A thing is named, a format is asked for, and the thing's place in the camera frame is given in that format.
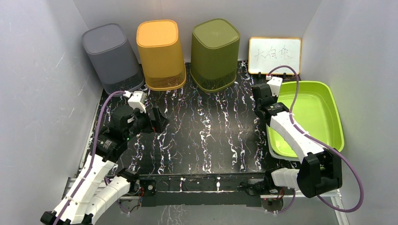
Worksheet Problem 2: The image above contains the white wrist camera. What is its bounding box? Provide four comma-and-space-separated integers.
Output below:
123, 91, 147, 113
266, 76, 283, 97

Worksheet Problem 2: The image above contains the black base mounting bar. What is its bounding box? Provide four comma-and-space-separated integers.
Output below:
137, 173, 295, 208

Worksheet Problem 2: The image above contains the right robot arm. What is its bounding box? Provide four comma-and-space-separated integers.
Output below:
252, 83, 343, 198

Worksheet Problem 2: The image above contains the small whiteboard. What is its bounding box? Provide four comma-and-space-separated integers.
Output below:
247, 37, 302, 75

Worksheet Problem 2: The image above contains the lime green plastic tub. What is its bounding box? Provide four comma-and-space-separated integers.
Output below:
269, 81, 344, 157

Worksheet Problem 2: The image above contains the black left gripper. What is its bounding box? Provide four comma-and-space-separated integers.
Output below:
124, 106, 169, 141

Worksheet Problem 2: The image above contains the grey mesh bin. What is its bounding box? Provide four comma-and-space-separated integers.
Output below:
82, 23, 145, 95

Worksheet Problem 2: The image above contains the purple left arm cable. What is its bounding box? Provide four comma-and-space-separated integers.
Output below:
51, 90, 128, 225

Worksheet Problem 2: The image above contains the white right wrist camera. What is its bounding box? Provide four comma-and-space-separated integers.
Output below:
266, 76, 283, 97

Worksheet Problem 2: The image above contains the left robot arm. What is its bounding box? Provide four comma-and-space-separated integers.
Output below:
40, 105, 168, 225

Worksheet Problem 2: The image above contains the olive green mesh bin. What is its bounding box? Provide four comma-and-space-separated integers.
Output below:
190, 18, 240, 93

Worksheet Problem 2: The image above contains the orange mesh bin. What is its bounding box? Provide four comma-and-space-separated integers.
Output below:
136, 20, 186, 91

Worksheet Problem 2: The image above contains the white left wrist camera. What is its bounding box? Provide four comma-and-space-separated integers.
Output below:
123, 91, 147, 113

